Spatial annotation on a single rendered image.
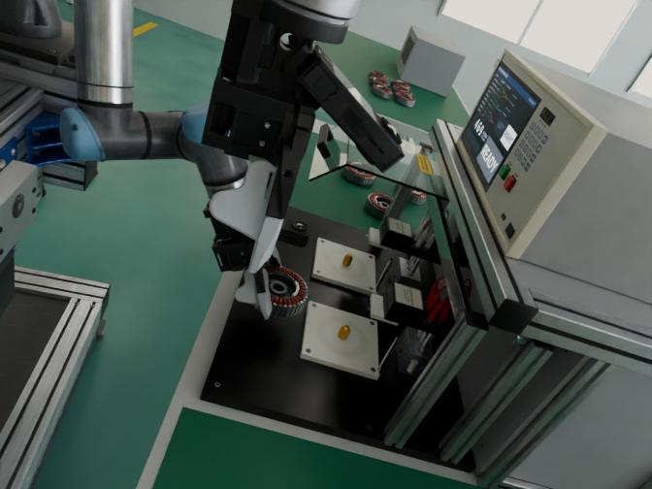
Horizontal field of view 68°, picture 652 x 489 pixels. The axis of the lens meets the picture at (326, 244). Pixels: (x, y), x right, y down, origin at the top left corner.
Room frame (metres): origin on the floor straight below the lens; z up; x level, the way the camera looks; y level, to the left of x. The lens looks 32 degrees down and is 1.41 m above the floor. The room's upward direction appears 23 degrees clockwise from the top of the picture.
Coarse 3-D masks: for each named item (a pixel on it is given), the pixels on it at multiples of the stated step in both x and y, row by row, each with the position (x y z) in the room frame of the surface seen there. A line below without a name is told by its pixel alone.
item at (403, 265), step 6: (402, 258) 1.01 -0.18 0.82; (396, 264) 1.00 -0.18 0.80; (402, 264) 0.98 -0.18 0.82; (408, 264) 0.99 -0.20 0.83; (396, 270) 0.98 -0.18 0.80; (402, 270) 0.96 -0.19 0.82; (408, 270) 0.97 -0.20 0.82; (396, 276) 0.96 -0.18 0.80; (402, 276) 0.94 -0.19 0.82; (408, 276) 0.95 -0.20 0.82; (414, 276) 0.96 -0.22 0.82; (402, 282) 0.94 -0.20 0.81; (408, 282) 0.94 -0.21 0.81; (414, 282) 0.94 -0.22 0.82; (420, 282) 0.94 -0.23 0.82
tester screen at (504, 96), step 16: (496, 80) 1.02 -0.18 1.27; (512, 80) 0.94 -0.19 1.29; (496, 96) 0.98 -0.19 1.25; (512, 96) 0.90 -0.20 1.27; (528, 96) 0.85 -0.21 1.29; (480, 112) 1.01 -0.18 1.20; (496, 112) 0.94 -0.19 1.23; (512, 112) 0.87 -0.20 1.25; (528, 112) 0.81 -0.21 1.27; (512, 128) 0.83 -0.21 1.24; (480, 144) 0.93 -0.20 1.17; (496, 144) 0.86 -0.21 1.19
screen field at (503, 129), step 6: (498, 120) 0.91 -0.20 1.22; (504, 120) 0.88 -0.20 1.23; (498, 126) 0.89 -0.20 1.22; (504, 126) 0.87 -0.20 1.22; (510, 126) 0.84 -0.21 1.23; (498, 132) 0.88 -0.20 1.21; (504, 132) 0.86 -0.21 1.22; (510, 132) 0.83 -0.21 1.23; (504, 138) 0.84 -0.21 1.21; (510, 138) 0.82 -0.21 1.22; (504, 144) 0.83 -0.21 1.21; (510, 144) 0.81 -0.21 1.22
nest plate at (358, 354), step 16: (320, 304) 0.78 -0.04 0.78; (320, 320) 0.73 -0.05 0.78; (336, 320) 0.75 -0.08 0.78; (352, 320) 0.77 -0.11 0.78; (368, 320) 0.79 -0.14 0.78; (304, 336) 0.68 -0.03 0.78; (320, 336) 0.69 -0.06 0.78; (336, 336) 0.71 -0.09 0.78; (352, 336) 0.73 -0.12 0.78; (368, 336) 0.75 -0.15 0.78; (304, 352) 0.64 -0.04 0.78; (320, 352) 0.65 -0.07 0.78; (336, 352) 0.67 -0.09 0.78; (352, 352) 0.68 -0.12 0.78; (368, 352) 0.70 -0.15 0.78; (336, 368) 0.64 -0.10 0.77; (352, 368) 0.65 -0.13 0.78; (368, 368) 0.66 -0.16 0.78
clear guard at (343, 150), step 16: (336, 128) 1.06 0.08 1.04; (336, 144) 0.96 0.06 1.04; (352, 144) 0.94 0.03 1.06; (320, 160) 0.90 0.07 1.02; (336, 160) 0.87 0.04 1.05; (352, 160) 0.86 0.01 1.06; (400, 160) 0.96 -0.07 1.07; (416, 160) 1.00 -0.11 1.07; (432, 160) 1.04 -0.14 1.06; (320, 176) 0.83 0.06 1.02; (384, 176) 0.85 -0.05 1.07; (400, 176) 0.88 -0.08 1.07; (416, 176) 0.91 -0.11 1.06; (432, 176) 0.95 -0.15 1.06; (432, 192) 0.87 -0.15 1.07
